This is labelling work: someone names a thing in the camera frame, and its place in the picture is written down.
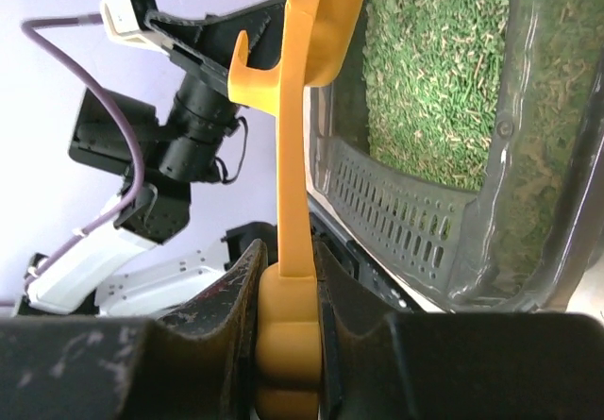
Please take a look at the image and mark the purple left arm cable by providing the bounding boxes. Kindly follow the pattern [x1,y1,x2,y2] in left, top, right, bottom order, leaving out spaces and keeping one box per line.
[0,12,146,308]

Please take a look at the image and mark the dark grey litter box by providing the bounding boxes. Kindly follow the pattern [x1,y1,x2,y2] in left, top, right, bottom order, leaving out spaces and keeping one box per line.
[305,0,603,311]

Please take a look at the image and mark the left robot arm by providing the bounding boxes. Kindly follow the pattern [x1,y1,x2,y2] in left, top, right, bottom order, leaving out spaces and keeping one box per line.
[15,0,285,315]

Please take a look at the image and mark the green cat litter pellets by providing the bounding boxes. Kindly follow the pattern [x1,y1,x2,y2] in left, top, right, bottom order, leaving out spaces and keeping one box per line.
[363,0,509,191]

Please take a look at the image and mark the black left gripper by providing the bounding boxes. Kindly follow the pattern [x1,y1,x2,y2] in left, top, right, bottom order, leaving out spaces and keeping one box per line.
[145,0,286,90]

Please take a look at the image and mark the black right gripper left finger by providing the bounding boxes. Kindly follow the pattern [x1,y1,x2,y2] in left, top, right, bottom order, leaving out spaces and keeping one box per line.
[1,240,267,419]

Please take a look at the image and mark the yellow litter scoop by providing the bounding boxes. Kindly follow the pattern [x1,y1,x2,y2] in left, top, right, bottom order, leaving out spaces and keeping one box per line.
[227,0,363,419]

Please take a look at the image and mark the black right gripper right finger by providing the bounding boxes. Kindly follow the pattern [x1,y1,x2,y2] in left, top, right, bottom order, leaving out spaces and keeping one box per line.
[314,244,603,419]

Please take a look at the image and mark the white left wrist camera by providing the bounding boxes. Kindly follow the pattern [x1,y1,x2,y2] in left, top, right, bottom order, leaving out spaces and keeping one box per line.
[100,0,161,51]

